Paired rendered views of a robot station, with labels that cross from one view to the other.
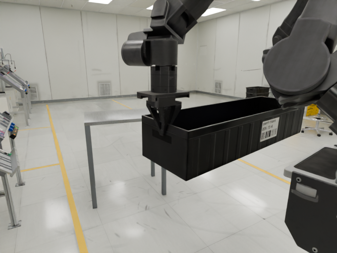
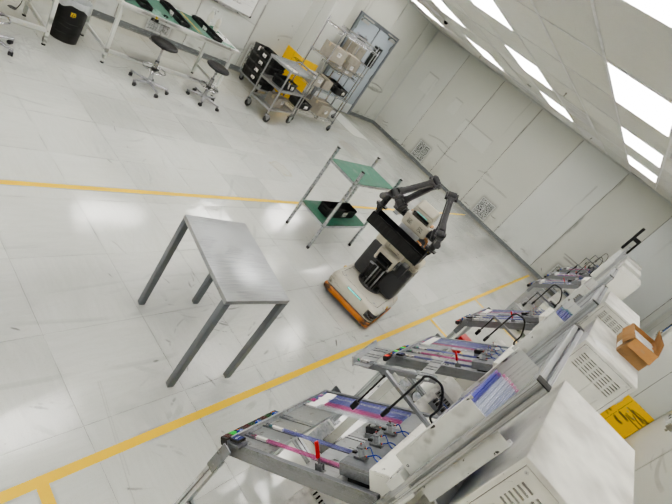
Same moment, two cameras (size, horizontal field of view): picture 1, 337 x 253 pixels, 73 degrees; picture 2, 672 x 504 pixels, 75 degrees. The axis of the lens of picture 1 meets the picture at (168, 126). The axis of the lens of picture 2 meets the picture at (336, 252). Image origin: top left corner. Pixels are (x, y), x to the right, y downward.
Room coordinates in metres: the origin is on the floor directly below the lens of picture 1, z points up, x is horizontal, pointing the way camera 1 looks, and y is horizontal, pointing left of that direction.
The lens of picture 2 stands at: (3.05, 2.50, 2.31)
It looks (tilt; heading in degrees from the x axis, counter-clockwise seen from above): 26 degrees down; 234
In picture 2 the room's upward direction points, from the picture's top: 38 degrees clockwise
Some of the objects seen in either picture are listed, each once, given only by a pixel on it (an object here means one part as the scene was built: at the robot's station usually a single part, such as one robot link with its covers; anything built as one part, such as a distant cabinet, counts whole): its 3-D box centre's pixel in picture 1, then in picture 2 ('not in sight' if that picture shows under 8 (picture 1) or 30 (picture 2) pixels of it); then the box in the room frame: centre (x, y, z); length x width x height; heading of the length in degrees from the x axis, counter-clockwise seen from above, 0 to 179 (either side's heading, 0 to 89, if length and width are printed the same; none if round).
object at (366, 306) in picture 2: not in sight; (362, 291); (0.23, -0.57, 0.16); 0.67 x 0.64 x 0.25; 39
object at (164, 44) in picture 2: not in sight; (157, 66); (2.61, -3.60, 0.31); 0.52 x 0.49 x 0.62; 29
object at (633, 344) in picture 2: not in sight; (631, 337); (0.19, 1.37, 1.82); 0.68 x 0.30 x 0.20; 29
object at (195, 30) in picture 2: not in sight; (163, 42); (2.60, -4.38, 0.40); 1.80 x 0.75 x 0.81; 29
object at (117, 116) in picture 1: (125, 153); (208, 300); (2.10, 0.43, 0.40); 0.70 x 0.45 x 0.80; 109
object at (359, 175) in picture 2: not in sight; (344, 200); (0.39, -1.67, 0.55); 0.91 x 0.46 x 1.10; 29
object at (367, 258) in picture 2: not in sight; (390, 261); (0.16, -0.63, 0.59); 0.55 x 0.34 x 0.83; 129
